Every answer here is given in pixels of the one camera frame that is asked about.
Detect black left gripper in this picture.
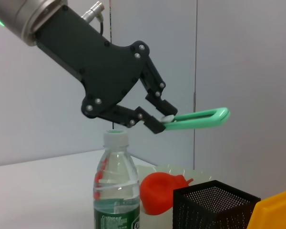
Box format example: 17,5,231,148
34,6,151,119

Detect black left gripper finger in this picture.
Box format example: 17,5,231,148
139,56,179,118
102,104,164,135

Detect mint green utility knife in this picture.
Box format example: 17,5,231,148
158,107,231,131

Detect clear bottle with green label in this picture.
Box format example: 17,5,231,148
92,129,141,229

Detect pale green glass fruit plate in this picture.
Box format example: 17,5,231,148
134,164,214,229

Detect black mesh pen holder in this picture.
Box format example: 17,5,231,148
173,180,262,229

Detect yellow plastic bin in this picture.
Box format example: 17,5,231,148
246,187,286,229

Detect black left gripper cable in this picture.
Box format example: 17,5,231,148
80,0,106,36

